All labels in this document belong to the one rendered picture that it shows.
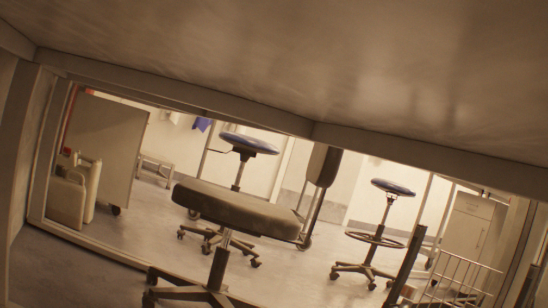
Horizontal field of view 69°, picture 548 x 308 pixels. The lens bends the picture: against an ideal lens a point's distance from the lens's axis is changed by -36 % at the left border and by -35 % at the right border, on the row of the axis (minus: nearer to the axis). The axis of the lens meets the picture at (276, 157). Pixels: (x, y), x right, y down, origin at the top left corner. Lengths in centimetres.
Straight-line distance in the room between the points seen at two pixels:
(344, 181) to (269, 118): 603
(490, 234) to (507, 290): 201
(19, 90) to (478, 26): 104
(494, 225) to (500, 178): 299
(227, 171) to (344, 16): 649
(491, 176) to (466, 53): 40
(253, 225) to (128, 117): 160
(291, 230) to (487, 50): 151
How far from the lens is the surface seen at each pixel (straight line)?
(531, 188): 58
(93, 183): 266
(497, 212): 362
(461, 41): 24
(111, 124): 314
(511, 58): 23
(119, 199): 319
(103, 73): 111
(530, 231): 162
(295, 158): 691
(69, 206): 247
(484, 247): 360
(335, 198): 717
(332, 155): 171
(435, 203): 816
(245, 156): 327
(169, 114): 650
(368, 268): 352
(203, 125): 646
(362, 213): 745
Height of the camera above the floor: 66
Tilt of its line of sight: 1 degrees down
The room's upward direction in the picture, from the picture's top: 17 degrees clockwise
